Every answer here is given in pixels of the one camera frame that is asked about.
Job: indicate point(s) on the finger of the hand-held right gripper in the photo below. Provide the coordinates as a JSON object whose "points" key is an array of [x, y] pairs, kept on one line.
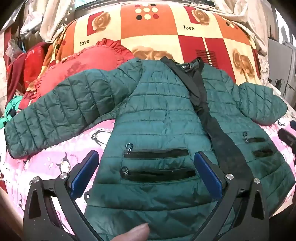
{"points": [[288, 138]]}

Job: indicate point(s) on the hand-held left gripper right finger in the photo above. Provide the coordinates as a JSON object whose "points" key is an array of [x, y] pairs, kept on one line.
{"points": [[208, 176]]}

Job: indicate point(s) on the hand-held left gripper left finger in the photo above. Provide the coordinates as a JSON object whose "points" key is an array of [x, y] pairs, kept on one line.
{"points": [[85, 170]]}

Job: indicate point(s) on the green quilted jacket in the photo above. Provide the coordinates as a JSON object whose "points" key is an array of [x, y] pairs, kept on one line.
{"points": [[157, 111]]}

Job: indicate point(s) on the person's left hand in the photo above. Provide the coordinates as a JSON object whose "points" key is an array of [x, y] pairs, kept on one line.
{"points": [[133, 233]]}

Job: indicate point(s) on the pink penguin blanket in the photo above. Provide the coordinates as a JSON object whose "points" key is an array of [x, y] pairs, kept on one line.
{"points": [[57, 148]]}

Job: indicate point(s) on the green cloth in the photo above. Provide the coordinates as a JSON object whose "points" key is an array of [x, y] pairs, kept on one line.
{"points": [[9, 109]]}

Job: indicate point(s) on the red ruffled heart pillow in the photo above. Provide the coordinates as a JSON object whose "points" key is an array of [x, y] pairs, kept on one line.
{"points": [[87, 62]]}

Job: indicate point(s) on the dark red cloth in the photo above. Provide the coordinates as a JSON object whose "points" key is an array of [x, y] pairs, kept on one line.
{"points": [[25, 62]]}

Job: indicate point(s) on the white crumpled sheet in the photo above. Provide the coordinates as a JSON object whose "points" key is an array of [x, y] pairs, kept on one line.
{"points": [[242, 14]]}

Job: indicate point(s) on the orange checked rose blanket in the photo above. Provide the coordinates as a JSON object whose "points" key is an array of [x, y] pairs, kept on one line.
{"points": [[150, 27]]}

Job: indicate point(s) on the white hanging cloth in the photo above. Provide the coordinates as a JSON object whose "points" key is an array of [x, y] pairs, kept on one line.
{"points": [[53, 16]]}

